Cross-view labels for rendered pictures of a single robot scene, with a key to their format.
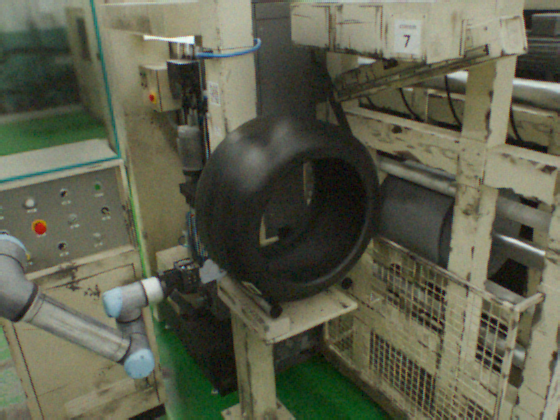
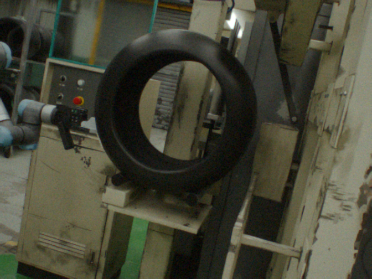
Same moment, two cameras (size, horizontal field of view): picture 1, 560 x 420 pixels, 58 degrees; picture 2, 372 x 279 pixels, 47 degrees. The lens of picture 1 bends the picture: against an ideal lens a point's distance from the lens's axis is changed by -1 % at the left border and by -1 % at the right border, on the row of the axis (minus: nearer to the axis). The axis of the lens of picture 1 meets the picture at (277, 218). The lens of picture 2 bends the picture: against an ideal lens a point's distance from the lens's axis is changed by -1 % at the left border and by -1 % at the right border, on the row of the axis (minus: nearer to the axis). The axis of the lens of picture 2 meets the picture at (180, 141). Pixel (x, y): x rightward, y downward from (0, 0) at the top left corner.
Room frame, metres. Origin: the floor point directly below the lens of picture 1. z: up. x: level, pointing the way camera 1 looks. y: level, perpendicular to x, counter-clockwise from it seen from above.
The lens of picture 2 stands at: (0.32, -1.15, 1.29)
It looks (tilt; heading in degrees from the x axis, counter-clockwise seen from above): 8 degrees down; 42
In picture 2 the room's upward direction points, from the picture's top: 12 degrees clockwise
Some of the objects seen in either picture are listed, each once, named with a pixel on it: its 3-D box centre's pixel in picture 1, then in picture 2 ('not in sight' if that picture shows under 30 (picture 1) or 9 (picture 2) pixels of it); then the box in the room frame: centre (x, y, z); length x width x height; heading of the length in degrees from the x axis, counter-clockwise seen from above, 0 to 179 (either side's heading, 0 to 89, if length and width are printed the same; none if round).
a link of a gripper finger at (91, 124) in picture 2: (214, 272); (92, 124); (1.31, 0.20, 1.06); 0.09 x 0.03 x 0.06; 120
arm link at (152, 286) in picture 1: (151, 290); (51, 114); (1.23, 0.37, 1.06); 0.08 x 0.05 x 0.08; 30
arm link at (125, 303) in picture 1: (125, 300); (34, 111); (1.19, 0.43, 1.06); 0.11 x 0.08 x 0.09; 120
